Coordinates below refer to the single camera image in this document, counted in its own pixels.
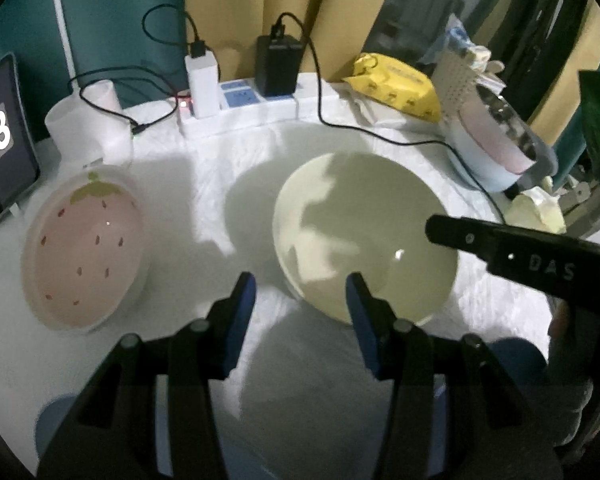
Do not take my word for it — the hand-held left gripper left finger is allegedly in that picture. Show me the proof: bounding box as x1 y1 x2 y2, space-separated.
37 271 257 480

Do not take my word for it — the cream bowl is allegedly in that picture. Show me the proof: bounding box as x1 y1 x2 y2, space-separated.
272 152 462 327

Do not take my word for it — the grey cloth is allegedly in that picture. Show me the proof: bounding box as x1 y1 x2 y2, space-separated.
517 127 562 196

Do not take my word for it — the white charger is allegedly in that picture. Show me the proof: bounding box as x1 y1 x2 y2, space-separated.
184 50 222 119

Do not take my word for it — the tablet with clock display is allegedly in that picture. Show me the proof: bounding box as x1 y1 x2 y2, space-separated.
0 51 42 243

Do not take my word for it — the black white-charger cable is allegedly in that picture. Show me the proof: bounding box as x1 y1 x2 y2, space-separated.
142 4 203 60

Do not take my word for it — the white perforated basket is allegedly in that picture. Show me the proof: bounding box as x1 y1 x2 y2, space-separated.
431 51 477 122

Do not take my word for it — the black lamp cable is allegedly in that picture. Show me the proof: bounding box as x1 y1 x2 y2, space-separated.
68 66 182 137

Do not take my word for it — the teal curtain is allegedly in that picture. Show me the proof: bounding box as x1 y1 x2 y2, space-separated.
0 0 188 141

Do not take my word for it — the white textured tablecloth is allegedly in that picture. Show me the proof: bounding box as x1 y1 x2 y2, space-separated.
0 72 571 480

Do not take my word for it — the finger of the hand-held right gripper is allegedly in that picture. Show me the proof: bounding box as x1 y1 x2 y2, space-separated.
424 213 503 268

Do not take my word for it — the yellow wipes pack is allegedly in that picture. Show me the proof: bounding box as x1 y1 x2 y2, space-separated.
342 53 442 124

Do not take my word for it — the yellow curtain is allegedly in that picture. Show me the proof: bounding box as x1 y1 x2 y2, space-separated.
182 0 406 86

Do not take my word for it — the blue plate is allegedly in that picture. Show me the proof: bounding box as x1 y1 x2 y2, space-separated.
34 394 83 463

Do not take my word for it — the light blue bowl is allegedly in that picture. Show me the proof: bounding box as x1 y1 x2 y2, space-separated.
444 112 521 194

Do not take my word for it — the dark grey chair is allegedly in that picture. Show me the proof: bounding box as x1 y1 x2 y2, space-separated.
379 0 465 68

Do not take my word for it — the white desk lamp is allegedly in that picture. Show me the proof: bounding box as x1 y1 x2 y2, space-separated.
44 0 135 173

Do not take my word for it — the black charger cable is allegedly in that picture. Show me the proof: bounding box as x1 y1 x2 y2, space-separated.
272 11 507 223

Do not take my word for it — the white power strip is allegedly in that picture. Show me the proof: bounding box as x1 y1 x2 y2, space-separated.
176 79 342 139

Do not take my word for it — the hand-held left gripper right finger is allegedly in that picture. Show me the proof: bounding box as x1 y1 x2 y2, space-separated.
345 271 566 480

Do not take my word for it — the crumpled yellow tissue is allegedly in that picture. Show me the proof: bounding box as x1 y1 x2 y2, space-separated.
509 186 567 235

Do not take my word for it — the light blue snack bag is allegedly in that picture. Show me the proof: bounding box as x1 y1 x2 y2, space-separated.
445 14 493 68

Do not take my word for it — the pink steel-lined bowl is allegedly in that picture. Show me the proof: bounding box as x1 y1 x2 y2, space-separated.
459 84 540 175

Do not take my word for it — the person's right forearm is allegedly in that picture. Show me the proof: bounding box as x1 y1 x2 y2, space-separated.
544 302 598 443

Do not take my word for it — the black charger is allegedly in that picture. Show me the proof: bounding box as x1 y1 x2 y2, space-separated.
256 34 301 97

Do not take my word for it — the pink strawberry print bowl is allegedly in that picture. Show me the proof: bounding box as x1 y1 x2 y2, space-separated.
21 163 152 334

